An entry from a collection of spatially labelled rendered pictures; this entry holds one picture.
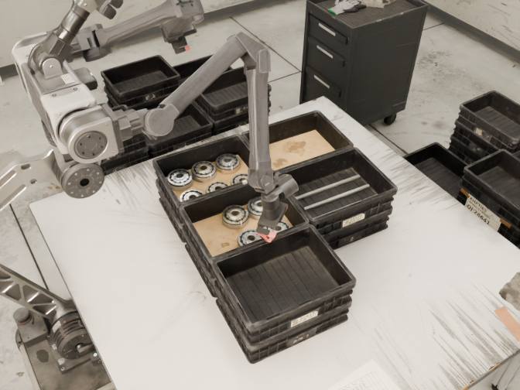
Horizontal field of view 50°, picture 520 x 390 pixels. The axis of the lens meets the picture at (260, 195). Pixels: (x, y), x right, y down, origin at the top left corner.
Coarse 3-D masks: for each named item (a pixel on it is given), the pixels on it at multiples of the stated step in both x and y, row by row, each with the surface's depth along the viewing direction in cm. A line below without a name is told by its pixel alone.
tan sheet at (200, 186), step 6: (240, 162) 242; (240, 168) 240; (246, 168) 240; (222, 174) 237; (228, 174) 237; (234, 174) 237; (216, 180) 234; (222, 180) 234; (228, 180) 234; (192, 186) 231; (198, 186) 231; (204, 186) 231; (174, 192) 228; (180, 192) 228; (204, 192) 229
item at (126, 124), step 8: (104, 104) 154; (112, 112) 152; (120, 112) 155; (128, 112) 156; (136, 112) 157; (112, 120) 150; (120, 120) 154; (128, 120) 155; (136, 120) 156; (120, 128) 153; (128, 128) 155; (136, 128) 157; (120, 136) 154; (128, 136) 156; (120, 144) 156
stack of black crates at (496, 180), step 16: (480, 160) 282; (496, 160) 291; (512, 160) 286; (464, 176) 281; (480, 176) 289; (496, 176) 289; (512, 176) 289; (480, 192) 276; (496, 192) 265; (512, 192) 281; (496, 208) 270; (512, 208) 260; (512, 224) 264; (512, 240) 269
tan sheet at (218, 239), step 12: (216, 216) 219; (204, 228) 214; (216, 228) 214; (228, 228) 214; (240, 228) 214; (252, 228) 214; (204, 240) 210; (216, 240) 210; (228, 240) 210; (216, 252) 205
